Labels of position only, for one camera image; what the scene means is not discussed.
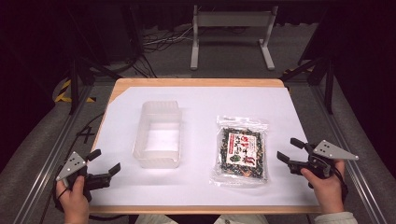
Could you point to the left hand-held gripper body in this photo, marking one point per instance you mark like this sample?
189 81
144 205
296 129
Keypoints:
72 164

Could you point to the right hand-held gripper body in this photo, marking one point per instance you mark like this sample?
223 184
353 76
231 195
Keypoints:
330 150

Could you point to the clear snack packet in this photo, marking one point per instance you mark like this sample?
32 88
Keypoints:
242 152

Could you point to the translucent plastic container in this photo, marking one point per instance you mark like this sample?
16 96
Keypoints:
162 137

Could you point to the person's left hand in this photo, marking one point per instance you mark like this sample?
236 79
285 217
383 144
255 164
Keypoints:
74 202

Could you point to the person's right hand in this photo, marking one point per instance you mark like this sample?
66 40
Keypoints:
327 193

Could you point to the yellow black floor tape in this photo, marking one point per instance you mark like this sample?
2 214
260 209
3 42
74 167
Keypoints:
63 93

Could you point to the person's pale sleeve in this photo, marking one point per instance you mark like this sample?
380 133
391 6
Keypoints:
336 218

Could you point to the black tripod stand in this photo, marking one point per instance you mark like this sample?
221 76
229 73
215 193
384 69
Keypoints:
328 81
74 77

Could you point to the white paper sheet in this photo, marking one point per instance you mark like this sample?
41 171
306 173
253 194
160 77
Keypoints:
202 102

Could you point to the person's pale clothing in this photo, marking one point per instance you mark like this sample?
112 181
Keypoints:
199 219

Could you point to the white metal stand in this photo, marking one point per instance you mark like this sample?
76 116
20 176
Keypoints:
233 19

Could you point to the aluminium rail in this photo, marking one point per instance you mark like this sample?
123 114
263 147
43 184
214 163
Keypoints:
351 174
56 149

